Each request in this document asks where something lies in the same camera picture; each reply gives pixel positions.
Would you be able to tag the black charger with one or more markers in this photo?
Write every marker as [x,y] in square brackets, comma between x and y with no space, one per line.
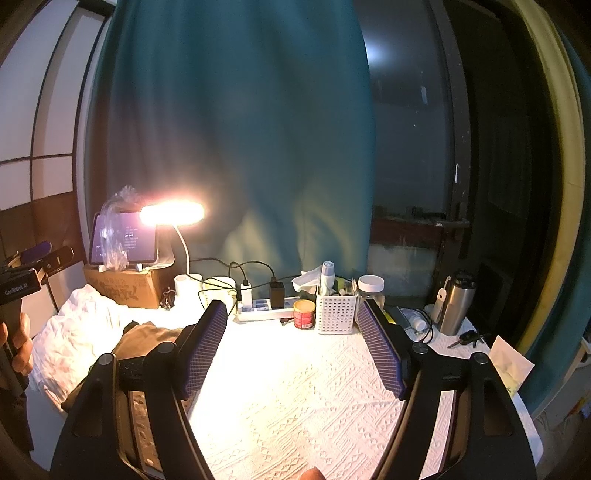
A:
[277,295]

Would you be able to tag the small white bottle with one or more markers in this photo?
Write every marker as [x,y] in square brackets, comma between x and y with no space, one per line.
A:
[419,324]

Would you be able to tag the yellow curtain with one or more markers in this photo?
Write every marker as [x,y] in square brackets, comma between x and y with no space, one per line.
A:
[561,138]

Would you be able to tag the person's right hand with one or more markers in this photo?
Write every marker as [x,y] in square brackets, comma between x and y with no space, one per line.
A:
[311,474]

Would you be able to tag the clear jar white lid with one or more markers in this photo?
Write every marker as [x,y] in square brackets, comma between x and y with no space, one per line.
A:
[371,290]

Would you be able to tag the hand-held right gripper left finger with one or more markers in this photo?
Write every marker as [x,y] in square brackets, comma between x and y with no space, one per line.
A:
[205,350]

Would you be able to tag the white power strip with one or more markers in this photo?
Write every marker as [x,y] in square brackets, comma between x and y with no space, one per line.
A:
[263,314]

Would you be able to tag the brown t-shirt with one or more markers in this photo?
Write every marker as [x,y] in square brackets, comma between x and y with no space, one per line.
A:
[138,339]

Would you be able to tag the black car keys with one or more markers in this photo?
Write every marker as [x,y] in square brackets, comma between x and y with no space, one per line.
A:
[468,339]

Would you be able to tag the red can yellow lid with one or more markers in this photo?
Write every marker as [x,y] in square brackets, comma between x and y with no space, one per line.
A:
[304,316]

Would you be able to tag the grey spray bottle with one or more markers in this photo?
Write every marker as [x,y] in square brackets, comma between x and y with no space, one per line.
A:
[328,274]

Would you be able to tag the white tissue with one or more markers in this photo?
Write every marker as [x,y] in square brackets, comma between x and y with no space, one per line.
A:
[307,279]

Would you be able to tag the white desk lamp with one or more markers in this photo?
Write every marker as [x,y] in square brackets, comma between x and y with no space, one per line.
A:
[171,213]

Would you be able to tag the clear plastic bag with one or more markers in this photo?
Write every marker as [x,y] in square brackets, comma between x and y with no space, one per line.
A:
[115,221]

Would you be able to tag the person's left hand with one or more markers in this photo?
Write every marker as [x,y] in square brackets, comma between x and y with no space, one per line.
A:
[23,346]

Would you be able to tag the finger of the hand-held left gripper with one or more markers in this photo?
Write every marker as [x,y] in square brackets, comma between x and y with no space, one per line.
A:
[60,259]
[37,250]

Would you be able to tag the cardboard box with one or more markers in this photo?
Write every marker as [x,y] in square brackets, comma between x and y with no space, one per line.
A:
[124,286]

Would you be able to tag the pale paper bag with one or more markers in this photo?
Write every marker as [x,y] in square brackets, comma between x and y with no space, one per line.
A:
[510,364]

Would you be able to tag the white textured blanket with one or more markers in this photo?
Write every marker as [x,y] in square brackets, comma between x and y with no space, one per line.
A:
[300,392]

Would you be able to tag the green packet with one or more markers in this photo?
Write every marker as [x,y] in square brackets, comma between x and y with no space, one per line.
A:
[342,286]

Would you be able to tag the white mug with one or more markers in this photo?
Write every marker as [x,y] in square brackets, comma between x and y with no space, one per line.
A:
[221,284]

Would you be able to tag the white charger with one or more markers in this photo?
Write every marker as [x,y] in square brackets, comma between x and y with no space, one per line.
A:
[246,296]

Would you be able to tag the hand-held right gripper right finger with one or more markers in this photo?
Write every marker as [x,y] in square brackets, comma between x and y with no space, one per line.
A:
[378,346]

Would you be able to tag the white plastic basket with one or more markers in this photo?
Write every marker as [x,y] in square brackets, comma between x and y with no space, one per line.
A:
[336,316]

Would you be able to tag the steel thermos flask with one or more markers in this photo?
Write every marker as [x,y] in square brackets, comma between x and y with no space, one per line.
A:
[455,304]

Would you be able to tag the smartphone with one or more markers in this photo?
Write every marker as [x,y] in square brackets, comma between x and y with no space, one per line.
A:
[407,318]

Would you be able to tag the teal curtain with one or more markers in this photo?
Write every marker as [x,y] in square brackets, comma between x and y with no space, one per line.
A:
[240,115]

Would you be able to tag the crumpled white cloth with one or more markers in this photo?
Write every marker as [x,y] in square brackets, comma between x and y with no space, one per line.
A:
[69,332]

